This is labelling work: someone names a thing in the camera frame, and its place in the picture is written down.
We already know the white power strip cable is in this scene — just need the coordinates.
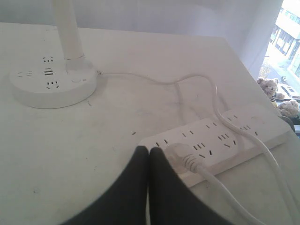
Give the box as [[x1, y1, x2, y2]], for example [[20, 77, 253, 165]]
[[212, 79, 300, 202]]

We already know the white desk lamp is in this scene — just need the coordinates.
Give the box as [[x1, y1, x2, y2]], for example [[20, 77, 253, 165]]
[[9, 0, 97, 109]]

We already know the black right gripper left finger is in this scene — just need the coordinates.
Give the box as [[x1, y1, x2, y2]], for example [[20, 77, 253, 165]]
[[63, 146, 149, 225]]

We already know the brown teddy bear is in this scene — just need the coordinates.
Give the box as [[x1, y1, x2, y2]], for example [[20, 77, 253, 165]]
[[256, 77, 285, 102], [278, 99, 300, 118]]

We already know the white lamp power cable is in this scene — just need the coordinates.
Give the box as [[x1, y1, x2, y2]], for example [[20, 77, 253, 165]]
[[96, 70, 300, 225]]

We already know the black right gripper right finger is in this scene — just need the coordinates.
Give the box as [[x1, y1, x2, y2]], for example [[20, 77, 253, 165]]
[[149, 147, 231, 225]]

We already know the white power strip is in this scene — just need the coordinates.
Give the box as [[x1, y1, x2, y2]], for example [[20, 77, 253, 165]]
[[139, 105, 291, 175]]

